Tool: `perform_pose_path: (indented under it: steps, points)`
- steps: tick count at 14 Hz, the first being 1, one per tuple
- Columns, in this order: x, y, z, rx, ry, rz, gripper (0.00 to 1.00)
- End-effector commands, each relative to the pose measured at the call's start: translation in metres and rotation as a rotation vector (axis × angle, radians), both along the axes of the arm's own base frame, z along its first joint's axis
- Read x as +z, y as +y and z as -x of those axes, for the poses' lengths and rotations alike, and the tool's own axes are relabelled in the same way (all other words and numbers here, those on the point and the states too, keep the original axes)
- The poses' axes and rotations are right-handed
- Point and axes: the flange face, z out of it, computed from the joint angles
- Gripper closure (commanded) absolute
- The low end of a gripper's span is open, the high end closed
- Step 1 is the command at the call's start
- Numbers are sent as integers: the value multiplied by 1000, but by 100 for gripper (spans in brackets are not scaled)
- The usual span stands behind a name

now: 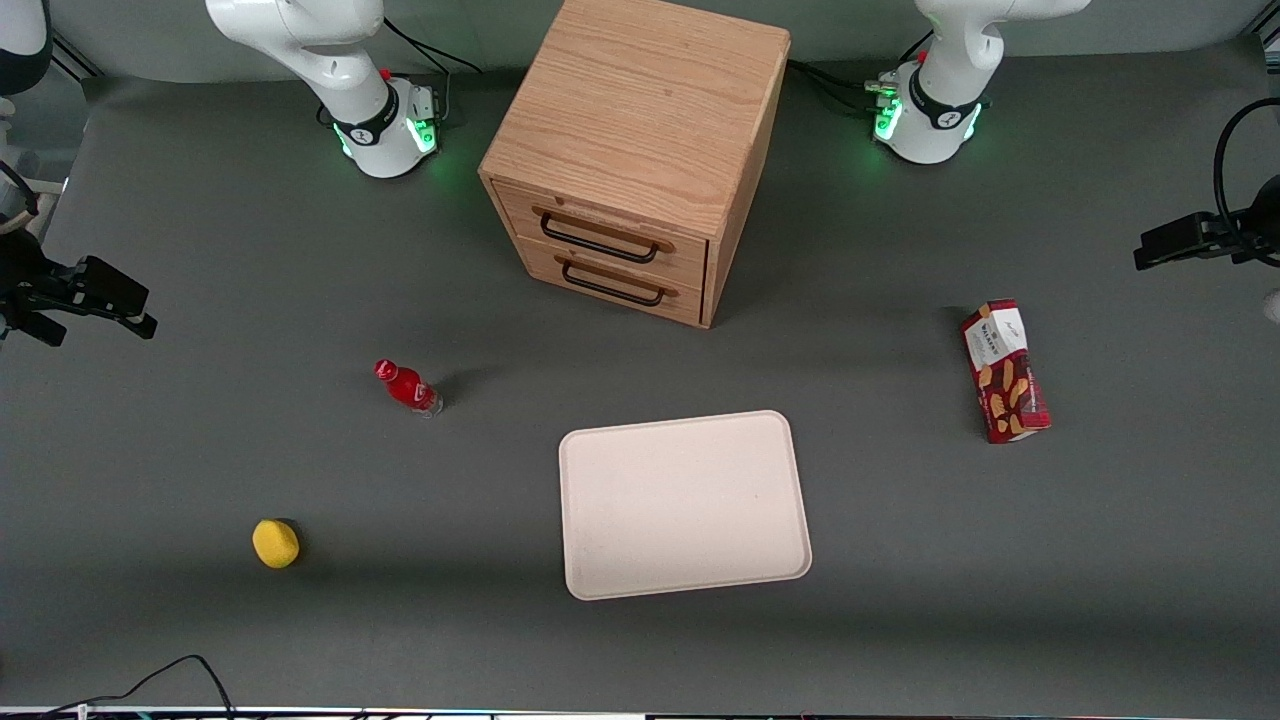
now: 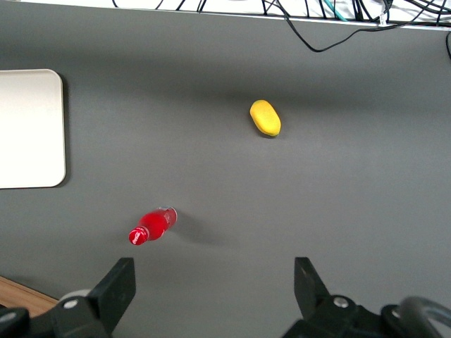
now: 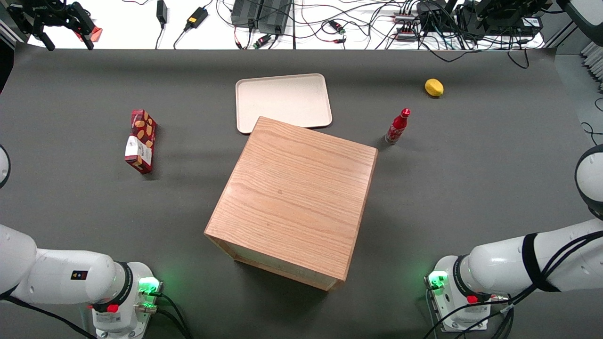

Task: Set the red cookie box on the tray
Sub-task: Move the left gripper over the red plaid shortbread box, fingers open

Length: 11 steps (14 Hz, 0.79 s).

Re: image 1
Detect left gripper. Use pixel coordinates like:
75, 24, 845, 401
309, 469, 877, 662
1133, 178, 1280, 272

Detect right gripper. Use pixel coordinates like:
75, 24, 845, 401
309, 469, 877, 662
0, 228, 159, 348

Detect red cookie box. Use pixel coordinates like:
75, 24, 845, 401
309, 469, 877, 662
961, 298, 1053, 445

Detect beige plastic tray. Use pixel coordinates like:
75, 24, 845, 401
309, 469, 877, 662
557, 409, 814, 602

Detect yellow lemon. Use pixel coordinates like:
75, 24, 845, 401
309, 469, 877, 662
251, 517, 302, 571

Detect small red bottle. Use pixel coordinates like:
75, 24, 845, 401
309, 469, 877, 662
373, 358, 445, 419

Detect wooden drawer with wide front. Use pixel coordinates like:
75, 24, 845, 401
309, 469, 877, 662
493, 180, 711, 293

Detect wooden drawer with narrow front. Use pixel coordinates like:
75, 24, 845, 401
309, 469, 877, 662
519, 238, 707, 329

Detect wooden drawer cabinet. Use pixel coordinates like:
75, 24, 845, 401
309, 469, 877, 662
477, 0, 793, 331

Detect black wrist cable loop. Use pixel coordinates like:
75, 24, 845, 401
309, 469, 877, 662
1212, 96, 1280, 241

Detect thin black cable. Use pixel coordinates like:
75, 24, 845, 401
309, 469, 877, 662
38, 654, 237, 720

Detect black cables at arm base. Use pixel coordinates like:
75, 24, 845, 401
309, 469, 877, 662
787, 30, 937, 117
316, 17, 484, 128

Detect black metal drawer handle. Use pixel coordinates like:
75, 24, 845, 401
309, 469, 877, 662
554, 254, 680, 308
531, 204, 677, 266

